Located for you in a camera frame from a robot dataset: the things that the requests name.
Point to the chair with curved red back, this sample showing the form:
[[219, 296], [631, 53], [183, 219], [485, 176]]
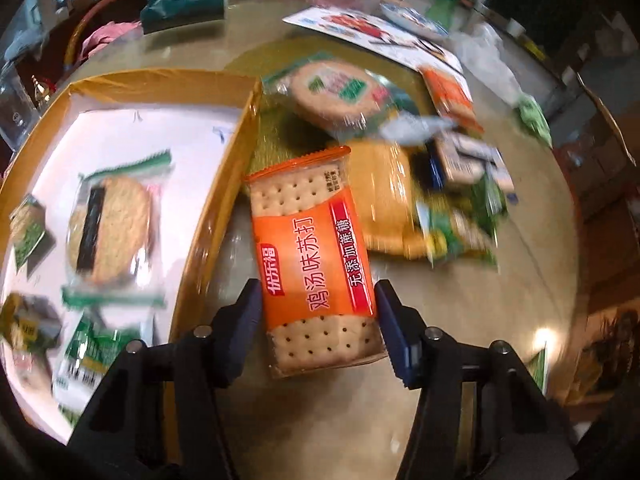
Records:
[[92, 15]]

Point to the printed paper flyer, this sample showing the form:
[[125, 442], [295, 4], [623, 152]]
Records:
[[360, 27]]

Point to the crumpled green packet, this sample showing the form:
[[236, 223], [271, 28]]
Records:
[[534, 120]]

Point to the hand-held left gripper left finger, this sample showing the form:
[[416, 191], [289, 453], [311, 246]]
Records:
[[245, 330]]

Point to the white plastic bag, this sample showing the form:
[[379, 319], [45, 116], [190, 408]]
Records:
[[487, 60]]

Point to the round cracker packet dark label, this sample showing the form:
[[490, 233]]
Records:
[[107, 230]]

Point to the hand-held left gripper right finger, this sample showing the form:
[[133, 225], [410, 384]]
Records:
[[395, 335]]

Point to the small white cup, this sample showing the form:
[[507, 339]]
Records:
[[515, 27]]

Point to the blue patterned plate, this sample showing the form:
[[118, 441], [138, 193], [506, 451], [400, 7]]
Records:
[[412, 20]]

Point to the silver foil packet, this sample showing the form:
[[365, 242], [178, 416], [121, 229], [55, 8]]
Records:
[[415, 127]]

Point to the clear glass measuring jug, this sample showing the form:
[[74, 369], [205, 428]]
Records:
[[17, 110]]

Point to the pile of green snack packets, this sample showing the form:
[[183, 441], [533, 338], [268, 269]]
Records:
[[465, 225]]

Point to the round cracker packet green label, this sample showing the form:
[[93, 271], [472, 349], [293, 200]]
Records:
[[330, 92]]

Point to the pink cloth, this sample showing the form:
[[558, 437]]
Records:
[[107, 37]]

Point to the small orange cracker packet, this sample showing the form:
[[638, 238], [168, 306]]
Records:
[[450, 95]]

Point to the small green pea packet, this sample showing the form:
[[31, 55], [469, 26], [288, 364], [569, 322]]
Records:
[[30, 230], [92, 355]]

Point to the dark yellow snack packet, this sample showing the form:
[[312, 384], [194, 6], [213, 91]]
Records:
[[30, 325]]

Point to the yellow-taped cardboard tray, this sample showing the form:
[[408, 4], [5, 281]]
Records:
[[195, 130]]

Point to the dark green tissue pack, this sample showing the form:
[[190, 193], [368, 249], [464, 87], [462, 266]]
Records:
[[185, 0]]

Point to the large orange square cracker packet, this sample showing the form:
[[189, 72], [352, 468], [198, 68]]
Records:
[[300, 240]]

